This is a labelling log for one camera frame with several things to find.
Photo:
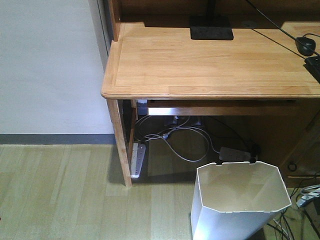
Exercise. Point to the white plastic trash bin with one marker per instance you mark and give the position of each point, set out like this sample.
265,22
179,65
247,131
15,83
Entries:
234,200

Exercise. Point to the white power strip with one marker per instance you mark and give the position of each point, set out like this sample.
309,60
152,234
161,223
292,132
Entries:
137,158

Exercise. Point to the grey power adapter brick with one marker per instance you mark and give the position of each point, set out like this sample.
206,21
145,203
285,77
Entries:
233,155

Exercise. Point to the black monitor stand base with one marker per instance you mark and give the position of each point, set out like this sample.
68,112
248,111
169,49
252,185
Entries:
210,26

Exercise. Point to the wooden desk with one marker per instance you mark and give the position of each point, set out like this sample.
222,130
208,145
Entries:
258,73

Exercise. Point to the black keyboard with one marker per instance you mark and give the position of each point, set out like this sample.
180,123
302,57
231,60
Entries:
312,64

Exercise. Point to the black computer mouse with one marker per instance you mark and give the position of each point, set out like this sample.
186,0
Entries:
305,46

